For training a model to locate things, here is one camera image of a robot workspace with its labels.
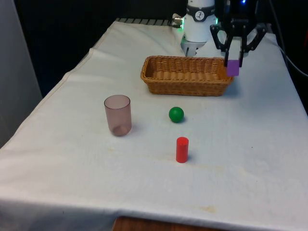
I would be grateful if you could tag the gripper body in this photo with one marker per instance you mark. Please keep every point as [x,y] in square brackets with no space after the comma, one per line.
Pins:
[237,12]

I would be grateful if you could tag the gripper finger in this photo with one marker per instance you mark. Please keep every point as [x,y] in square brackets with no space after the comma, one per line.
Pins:
[245,36]
[230,36]

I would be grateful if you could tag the purple triangular block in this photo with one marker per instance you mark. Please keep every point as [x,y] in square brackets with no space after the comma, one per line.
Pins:
[233,68]

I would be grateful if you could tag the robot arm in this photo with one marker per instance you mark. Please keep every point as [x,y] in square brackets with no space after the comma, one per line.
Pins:
[197,29]

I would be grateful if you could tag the wicker basket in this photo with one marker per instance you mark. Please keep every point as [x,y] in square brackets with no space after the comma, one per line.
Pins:
[185,81]

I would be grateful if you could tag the red cylinder block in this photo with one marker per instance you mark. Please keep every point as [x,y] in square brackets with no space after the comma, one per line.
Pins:
[182,151]

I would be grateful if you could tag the green ball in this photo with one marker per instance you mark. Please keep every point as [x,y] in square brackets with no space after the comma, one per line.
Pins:
[176,115]

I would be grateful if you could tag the see-through pink cup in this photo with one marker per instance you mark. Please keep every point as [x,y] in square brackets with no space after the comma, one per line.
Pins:
[118,115]

